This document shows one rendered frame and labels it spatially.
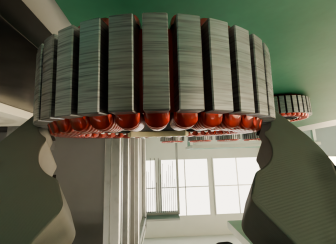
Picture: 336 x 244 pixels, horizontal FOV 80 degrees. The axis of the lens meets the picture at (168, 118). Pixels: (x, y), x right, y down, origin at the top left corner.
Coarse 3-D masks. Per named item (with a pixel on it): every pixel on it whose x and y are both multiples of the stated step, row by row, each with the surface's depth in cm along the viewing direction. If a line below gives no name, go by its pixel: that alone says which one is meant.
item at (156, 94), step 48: (48, 48) 7; (96, 48) 6; (144, 48) 6; (192, 48) 6; (240, 48) 6; (48, 96) 6; (96, 96) 6; (144, 96) 5; (192, 96) 5; (240, 96) 6
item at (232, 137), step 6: (252, 132) 90; (162, 138) 90; (168, 138) 88; (174, 138) 89; (180, 138) 89; (192, 138) 90; (198, 138) 88; (204, 138) 88; (210, 138) 90; (216, 138) 93; (222, 138) 90; (228, 138) 89; (234, 138) 89; (246, 138) 92; (252, 138) 90; (258, 138) 90
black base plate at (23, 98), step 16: (0, 0) 11; (16, 0) 12; (0, 16) 11; (16, 16) 12; (32, 16) 13; (0, 32) 12; (16, 32) 12; (32, 32) 13; (48, 32) 15; (0, 48) 14; (16, 48) 14; (32, 48) 14; (0, 64) 16; (16, 64) 16; (32, 64) 16; (0, 80) 19; (16, 80) 19; (32, 80) 19; (0, 96) 24; (16, 96) 24; (32, 96) 24; (32, 112) 33; (0, 128) 48
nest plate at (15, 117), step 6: (0, 108) 26; (6, 108) 27; (12, 108) 28; (18, 108) 30; (0, 114) 28; (6, 114) 28; (12, 114) 28; (18, 114) 29; (24, 114) 31; (30, 114) 32; (0, 120) 32; (6, 120) 32; (12, 120) 32; (18, 120) 33; (24, 120) 33
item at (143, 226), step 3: (141, 219) 73; (144, 219) 73; (141, 222) 70; (144, 222) 71; (141, 225) 67; (144, 225) 70; (141, 228) 64; (144, 228) 71; (141, 231) 61; (144, 231) 70; (141, 234) 60; (144, 234) 69; (141, 237) 59; (141, 240) 59; (141, 243) 59
